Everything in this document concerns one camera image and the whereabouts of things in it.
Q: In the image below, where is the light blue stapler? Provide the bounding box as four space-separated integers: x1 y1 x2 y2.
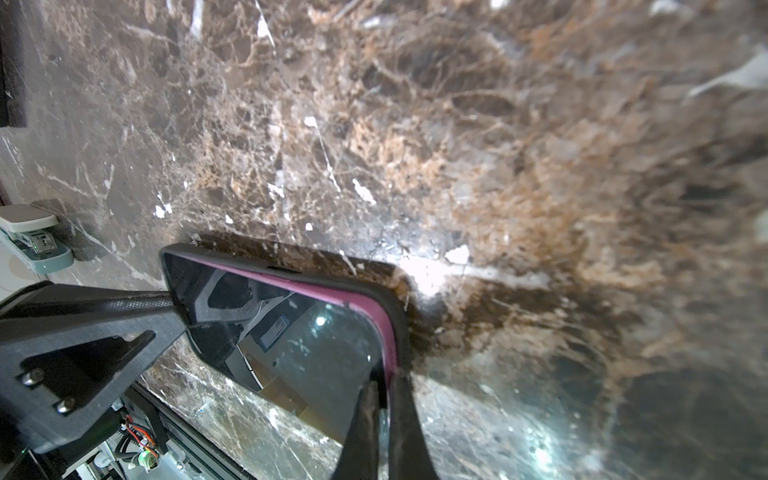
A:
1 204 75 275

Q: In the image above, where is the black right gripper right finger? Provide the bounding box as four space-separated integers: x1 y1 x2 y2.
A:
388 369 439 480

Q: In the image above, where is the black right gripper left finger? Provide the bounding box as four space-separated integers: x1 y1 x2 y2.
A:
331 381 380 480

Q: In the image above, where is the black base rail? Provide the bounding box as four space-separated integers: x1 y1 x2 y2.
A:
122 385 255 479

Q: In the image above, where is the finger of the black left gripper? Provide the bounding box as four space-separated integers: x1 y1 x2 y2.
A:
1 281 186 453

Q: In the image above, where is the black phone with pink case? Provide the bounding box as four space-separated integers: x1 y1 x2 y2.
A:
160 244 409 442

